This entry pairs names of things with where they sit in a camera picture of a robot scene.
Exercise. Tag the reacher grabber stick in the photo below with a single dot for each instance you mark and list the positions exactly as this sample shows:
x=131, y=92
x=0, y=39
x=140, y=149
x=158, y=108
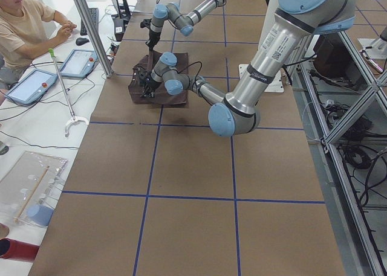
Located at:
x=74, y=119

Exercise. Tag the near teach pendant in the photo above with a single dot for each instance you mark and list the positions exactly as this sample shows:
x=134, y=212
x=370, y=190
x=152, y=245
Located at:
x=32, y=87

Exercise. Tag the teach pendant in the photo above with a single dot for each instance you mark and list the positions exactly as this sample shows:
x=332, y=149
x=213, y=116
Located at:
x=32, y=87
x=78, y=64

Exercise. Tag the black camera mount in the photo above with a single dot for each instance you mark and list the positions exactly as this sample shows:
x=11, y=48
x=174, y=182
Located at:
x=140, y=76
x=146, y=23

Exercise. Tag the seated person beige shirt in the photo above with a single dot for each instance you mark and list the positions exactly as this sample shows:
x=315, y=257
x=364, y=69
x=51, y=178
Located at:
x=29, y=29

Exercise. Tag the brown paper table cover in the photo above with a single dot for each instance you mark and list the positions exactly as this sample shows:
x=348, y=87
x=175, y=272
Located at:
x=153, y=191

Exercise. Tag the black computer mouse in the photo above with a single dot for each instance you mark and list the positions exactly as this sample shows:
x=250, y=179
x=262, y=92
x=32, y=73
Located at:
x=81, y=41

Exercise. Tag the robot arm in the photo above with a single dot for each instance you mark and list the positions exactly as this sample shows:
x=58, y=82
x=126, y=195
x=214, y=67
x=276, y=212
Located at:
x=235, y=112
x=184, y=23

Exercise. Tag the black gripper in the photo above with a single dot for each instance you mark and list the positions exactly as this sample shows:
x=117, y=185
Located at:
x=152, y=38
x=147, y=86

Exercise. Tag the dark brown t-shirt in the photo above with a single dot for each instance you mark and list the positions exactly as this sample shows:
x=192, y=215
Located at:
x=167, y=68

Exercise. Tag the far teach pendant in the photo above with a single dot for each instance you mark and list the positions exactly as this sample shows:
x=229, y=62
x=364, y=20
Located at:
x=78, y=64

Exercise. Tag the red cylinder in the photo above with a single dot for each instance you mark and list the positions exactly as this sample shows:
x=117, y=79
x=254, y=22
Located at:
x=18, y=251

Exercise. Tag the aluminium frame post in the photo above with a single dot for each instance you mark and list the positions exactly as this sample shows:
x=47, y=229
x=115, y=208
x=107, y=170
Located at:
x=85, y=16

